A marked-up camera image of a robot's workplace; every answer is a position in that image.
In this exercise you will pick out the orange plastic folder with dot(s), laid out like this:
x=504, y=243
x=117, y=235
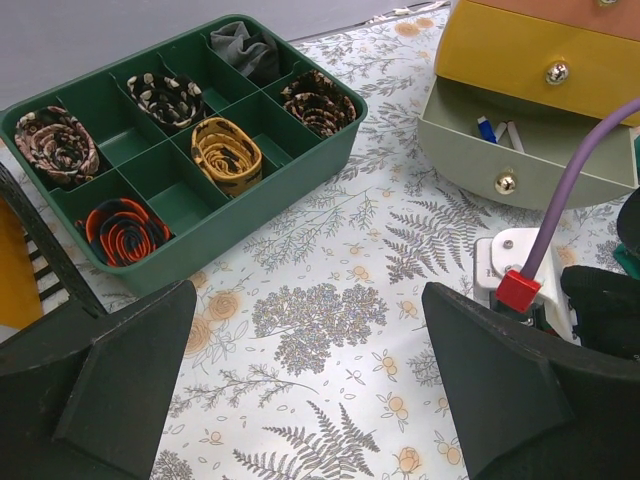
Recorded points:
x=20, y=302

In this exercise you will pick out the blue cap marker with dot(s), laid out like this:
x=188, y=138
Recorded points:
x=486, y=130

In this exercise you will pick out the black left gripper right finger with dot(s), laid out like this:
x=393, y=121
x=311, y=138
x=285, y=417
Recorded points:
x=528, y=405

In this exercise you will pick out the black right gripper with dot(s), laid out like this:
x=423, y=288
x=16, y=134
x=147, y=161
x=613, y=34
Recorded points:
x=607, y=303

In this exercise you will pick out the black mesh file holder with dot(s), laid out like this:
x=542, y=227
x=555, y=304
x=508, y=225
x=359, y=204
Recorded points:
x=57, y=280

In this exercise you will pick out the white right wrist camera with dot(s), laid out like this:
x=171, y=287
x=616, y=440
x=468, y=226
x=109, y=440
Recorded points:
x=498, y=282

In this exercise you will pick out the green cloth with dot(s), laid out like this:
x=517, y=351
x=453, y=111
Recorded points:
x=627, y=261

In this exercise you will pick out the cream cylindrical drawer box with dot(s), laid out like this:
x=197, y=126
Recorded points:
x=554, y=68

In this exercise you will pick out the floral table mat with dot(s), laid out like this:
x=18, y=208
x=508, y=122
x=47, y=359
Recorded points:
x=379, y=232

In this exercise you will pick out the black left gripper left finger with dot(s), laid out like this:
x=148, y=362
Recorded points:
x=86, y=397

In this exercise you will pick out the green compartment tray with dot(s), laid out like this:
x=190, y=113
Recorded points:
x=160, y=162

